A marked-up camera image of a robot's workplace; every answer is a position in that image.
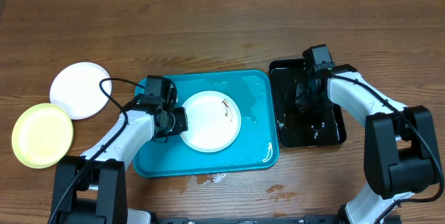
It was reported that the white plate with sauce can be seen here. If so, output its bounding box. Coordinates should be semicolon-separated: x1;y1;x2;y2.
180;90;242;153

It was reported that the black plastic tray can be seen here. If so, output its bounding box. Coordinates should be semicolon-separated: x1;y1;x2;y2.
269;58;347;147

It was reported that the yellow plate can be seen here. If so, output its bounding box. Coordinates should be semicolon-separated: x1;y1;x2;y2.
11;103;74;169

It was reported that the pink white plate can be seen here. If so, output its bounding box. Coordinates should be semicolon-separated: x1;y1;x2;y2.
49;62;110;120

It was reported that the teal plastic tray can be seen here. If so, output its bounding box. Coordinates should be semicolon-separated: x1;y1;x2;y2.
133;70;280;177

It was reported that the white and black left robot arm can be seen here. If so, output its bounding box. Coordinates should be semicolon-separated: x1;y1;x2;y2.
49;107;187;223

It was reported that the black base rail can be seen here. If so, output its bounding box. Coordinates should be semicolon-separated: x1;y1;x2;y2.
156;214;403;224

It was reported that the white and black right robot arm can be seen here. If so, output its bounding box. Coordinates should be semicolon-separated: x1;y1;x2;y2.
296;65;444;223

